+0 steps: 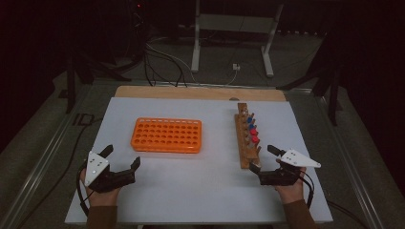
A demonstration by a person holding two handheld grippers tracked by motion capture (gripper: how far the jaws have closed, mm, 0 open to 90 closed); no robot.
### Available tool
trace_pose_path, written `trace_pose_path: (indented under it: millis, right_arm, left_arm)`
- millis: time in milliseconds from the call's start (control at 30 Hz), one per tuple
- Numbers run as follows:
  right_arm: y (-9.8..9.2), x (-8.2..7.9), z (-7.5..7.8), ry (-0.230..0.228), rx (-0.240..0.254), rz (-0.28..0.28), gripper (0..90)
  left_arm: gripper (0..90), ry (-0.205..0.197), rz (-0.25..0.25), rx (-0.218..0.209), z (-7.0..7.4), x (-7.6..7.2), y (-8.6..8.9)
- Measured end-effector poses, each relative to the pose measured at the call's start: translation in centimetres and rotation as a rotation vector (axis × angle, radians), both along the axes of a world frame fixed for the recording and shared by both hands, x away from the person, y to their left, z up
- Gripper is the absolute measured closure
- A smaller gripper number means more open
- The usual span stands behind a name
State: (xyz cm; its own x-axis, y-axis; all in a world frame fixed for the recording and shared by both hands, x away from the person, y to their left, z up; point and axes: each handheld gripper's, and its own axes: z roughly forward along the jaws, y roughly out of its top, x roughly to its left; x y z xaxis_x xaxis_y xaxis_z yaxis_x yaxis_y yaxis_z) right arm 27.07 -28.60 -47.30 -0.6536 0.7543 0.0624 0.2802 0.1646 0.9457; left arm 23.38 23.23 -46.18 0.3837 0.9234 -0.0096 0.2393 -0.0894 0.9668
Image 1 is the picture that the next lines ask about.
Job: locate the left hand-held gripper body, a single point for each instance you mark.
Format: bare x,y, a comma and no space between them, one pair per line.
95,168

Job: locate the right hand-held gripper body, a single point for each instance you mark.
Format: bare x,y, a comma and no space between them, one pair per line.
280,178

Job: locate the wooden test tube rack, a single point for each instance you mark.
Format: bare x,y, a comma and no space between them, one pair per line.
243,152

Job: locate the red capped test tube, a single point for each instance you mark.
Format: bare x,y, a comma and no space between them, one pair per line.
255,139
253,132

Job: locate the orange test tube rack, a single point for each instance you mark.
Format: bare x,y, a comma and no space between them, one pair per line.
165,136

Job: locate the person's right hand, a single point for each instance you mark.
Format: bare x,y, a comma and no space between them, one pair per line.
291,193

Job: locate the person's left hand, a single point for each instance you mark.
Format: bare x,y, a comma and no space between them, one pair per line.
102,199

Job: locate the white table mat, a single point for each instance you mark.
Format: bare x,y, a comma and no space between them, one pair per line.
191,184

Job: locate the grey round table grommet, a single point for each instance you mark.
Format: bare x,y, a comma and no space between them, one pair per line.
234,99

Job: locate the black stand legs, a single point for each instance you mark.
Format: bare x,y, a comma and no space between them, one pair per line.
70,92
333,101

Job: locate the white floor plug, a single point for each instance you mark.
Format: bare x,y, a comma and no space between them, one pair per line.
236,66

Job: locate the grey metal stand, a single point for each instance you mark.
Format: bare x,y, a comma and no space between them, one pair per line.
235,23

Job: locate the dark equipment with red light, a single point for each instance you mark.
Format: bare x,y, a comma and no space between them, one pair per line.
138,19

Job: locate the aluminium frame rail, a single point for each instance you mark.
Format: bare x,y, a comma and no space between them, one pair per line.
41,165
350,162
203,84

